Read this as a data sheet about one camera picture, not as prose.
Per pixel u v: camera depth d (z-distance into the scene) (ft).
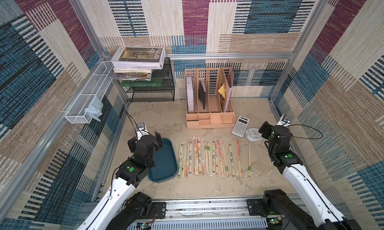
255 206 2.42
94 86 2.67
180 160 2.93
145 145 1.68
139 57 2.73
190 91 3.21
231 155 3.01
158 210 2.41
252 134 3.21
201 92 3.37
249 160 2.93
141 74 2.66
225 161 2.93
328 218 1.30
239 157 2.94
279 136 1.85
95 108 2.20
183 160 2.94
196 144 3.16
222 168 2.85
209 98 3.48
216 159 2.93
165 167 2.69
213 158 2.96
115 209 1.47
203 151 3.08
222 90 2.92
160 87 3.77
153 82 3.22
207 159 2.93
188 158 2.94
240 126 3.43
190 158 2.96
